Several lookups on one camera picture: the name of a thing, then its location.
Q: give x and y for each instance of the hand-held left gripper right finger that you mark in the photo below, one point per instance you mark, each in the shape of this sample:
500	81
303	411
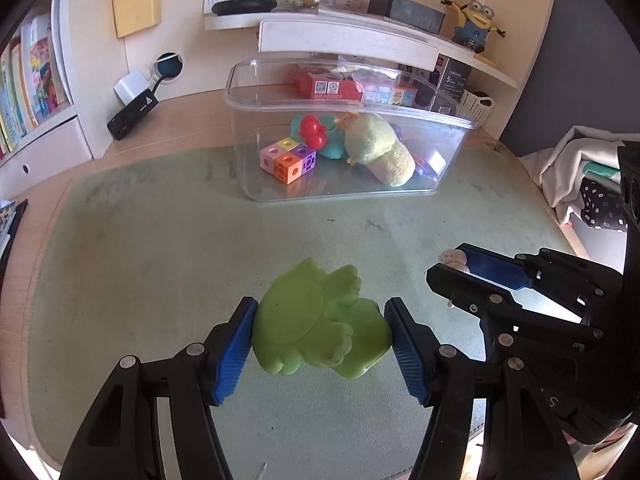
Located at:
407	355

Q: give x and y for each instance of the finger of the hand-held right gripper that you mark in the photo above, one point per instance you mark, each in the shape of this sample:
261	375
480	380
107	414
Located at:
460	285
495	265

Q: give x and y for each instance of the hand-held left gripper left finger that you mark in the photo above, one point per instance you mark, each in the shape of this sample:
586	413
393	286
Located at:
235	355

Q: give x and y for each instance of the cream shell-shaped toy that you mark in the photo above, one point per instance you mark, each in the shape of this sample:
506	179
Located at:
452	257

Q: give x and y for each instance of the green frog toy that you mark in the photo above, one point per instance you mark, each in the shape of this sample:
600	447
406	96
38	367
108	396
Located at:
310	320

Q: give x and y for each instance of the yellow plush duck toy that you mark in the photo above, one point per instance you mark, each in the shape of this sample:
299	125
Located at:
385	155

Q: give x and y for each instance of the teal plush toy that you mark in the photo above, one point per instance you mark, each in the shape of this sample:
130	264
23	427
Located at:
332	147

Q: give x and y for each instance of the multicolour linking cubes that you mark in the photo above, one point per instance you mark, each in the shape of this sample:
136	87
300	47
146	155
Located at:
287	162

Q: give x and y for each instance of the red plastic toy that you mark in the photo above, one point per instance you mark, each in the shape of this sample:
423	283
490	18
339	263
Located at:
312	132

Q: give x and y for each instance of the clear plastic container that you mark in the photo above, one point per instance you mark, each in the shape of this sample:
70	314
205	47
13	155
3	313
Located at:
240	125

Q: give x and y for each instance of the pile of clothes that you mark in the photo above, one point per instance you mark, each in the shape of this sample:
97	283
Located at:
555	160

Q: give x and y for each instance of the dark patterned cloth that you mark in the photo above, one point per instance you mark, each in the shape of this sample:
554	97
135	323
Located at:
602	200

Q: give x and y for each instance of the green desk mat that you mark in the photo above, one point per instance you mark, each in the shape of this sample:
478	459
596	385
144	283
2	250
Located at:
150	260

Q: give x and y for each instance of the white perforated basket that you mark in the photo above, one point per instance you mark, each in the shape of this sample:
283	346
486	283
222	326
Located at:
475	110

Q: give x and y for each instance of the black carton box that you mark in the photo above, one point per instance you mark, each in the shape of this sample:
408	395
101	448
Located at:
452	80

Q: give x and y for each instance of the white desk shelf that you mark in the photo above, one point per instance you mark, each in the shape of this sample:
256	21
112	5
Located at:
500	72

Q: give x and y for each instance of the red cardboard box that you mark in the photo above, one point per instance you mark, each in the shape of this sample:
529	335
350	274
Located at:
325	87

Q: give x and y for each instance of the yellow cartoon figure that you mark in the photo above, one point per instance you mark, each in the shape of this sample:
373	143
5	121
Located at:
472	25

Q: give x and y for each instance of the printed booklet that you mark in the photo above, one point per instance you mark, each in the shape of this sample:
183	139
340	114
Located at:
10	225

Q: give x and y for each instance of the black power adapter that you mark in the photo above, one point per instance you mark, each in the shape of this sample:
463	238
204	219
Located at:
132	115

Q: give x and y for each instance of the black grid organizer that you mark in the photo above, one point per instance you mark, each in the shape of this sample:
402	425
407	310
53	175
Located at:
410	12

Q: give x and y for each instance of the white bookshelf cabinet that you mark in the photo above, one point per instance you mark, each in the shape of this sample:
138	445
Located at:
45	160

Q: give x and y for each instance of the white power adapter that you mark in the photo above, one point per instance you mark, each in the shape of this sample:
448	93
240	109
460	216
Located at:
130	87

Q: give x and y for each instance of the row of books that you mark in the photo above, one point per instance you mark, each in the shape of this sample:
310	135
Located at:
30	85

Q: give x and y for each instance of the black round disc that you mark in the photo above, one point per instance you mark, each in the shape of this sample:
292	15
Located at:
242	6

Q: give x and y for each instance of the yellow pen holder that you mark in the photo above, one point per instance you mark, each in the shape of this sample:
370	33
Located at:
137	10

